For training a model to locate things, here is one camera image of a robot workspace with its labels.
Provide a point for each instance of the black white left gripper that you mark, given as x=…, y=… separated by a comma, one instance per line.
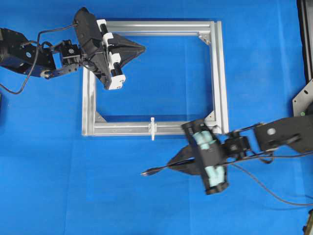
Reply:
x=98, y=58

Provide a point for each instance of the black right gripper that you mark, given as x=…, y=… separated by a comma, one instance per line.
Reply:
x=203, y=156

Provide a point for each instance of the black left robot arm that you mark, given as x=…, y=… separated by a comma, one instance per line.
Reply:
x=33, y=58

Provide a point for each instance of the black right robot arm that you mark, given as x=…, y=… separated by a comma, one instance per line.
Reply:
x=295, y=132

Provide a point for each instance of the yellow-green object at edge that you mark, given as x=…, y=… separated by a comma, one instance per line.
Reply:
x=308, y=228

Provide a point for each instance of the blue table mat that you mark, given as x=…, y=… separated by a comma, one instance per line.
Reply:
x=54, y=181

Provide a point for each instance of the white string loop holder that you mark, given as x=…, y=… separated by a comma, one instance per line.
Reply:
x=152, y=127

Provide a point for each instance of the square aluminium extrusion frame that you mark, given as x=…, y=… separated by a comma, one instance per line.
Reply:
x=210, y=32

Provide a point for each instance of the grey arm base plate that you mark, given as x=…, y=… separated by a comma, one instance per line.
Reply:
x=303, y=100

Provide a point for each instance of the black metal rail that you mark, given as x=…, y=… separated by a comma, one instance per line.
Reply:
x=305, y=16

